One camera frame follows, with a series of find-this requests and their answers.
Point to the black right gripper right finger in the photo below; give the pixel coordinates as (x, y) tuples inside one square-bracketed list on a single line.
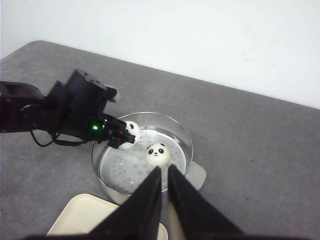
[(198, 218)]

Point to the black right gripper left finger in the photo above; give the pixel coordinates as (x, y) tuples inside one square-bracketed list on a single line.
[(137, 218)]

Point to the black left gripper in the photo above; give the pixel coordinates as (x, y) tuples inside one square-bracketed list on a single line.
[(80, 105)]

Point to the cream panda bun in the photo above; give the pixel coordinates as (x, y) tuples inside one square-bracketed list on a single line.
[(158, 154)]

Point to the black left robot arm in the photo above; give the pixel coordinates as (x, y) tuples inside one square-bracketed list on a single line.
[(23, 108)]

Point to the stainless steel steamer pot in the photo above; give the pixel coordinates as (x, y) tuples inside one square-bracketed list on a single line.
[(121, 171)]

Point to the beige rectangular tray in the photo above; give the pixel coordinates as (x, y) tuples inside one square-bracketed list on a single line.
[(81, 215)]

